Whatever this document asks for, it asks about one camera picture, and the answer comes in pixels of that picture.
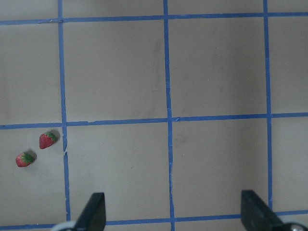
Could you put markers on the red strawberry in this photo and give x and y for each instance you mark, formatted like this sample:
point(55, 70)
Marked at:
point(47, 139)
point(24, 160)

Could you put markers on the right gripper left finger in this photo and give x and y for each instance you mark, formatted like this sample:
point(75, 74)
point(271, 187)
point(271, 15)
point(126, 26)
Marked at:
point(92, 218)

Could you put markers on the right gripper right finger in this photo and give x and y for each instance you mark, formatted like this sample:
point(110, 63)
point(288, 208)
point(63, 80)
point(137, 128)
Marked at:
point(257, 216)

